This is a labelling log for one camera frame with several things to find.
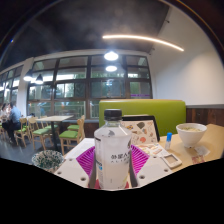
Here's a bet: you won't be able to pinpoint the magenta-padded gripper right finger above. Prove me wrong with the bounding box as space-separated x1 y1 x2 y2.
128 144 174 188

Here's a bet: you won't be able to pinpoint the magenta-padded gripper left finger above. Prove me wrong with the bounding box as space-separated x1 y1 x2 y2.
53 146 96 188

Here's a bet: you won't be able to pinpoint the clear plastic water bottle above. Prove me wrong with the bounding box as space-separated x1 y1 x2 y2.
93 108 133 191

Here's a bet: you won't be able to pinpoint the small white handheld device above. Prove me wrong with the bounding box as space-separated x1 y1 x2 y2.
160 153 183 170

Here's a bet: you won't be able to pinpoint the white paper sheet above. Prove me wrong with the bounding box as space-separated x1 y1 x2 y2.
64 137 96 160

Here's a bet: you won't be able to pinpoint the green speckled white mug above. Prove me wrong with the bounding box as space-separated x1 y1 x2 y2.
31 149 66 174

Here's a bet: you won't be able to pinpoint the small blue-capped bottle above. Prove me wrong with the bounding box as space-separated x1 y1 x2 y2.
164 131 173 151

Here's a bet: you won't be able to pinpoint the wooden chairs with green seats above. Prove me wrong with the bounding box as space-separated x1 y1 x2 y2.
0 114 86 156

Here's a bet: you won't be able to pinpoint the white ceramic bowl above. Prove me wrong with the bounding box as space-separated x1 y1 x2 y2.
175 122 208 149

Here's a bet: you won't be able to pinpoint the paper napkin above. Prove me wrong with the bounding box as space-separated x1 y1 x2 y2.
191 145 211 164

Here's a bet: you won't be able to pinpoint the light wooden dining table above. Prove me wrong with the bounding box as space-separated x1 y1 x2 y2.
35 114 74 151

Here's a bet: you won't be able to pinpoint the green upholstered bench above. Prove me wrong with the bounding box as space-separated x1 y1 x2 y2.
98 98 187 137

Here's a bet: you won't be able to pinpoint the person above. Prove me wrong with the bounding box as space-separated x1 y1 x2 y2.
2 102 23 144
0 103 9 118

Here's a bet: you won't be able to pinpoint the long linear ceiling light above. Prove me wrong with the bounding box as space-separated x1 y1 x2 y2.
102 34 185 53

